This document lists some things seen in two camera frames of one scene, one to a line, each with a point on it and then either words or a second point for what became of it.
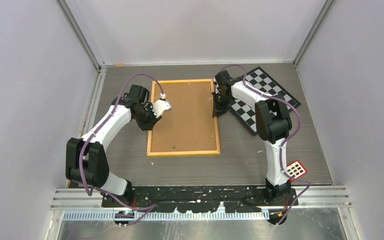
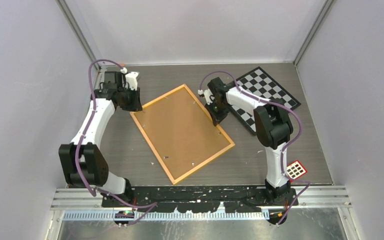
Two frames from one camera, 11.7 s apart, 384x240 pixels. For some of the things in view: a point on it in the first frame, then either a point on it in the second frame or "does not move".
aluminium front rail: x=310 y=198 does not move
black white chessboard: x=258 y=80 does not move
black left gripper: x=149 y=125 → x=136 y=106
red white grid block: x=296 y=169 does not move
